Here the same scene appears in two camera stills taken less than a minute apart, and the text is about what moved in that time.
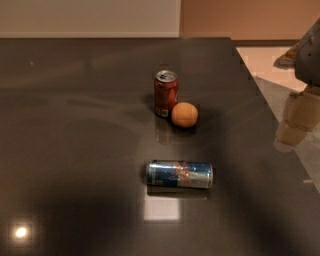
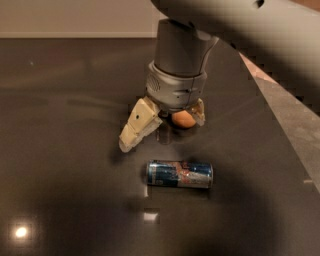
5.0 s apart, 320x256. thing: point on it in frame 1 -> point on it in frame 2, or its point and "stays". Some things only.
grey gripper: (309, 61) -> (176, 90)
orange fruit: (184, 114) stays
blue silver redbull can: (179, 173) stays
